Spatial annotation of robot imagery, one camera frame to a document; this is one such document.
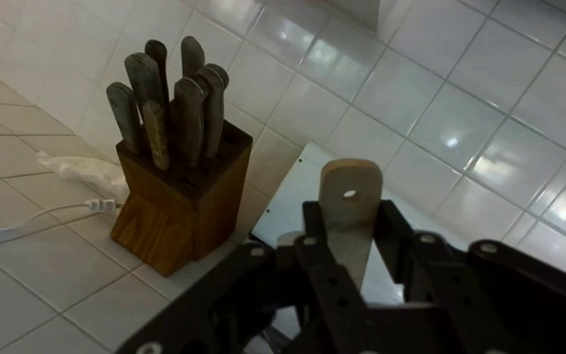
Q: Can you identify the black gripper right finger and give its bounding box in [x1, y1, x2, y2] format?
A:
[372, 198, 566, 354]

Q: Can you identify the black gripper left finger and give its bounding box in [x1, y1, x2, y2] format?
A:
[116, 198, 372, 354]

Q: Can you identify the wooden spoon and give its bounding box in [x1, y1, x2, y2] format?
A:
[319, 157, 386, 292]

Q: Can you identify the wooden knife block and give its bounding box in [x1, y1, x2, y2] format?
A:
[108, 119, 256, 277]

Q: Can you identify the grey-handled knife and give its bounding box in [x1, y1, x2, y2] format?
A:
[193, 62, 232, 159]
[124, 50, 167, 109]
[179, 35, 207, 80]
[104, 80, 144, 155]
[144, 37, 171, 100]
[173, 76, 209, 168]

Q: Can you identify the brown-handled knife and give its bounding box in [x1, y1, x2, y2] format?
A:
[142, 98, 173, 172]

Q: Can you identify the white power cord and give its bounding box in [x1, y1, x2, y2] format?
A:
[0, 149, 132, 253]

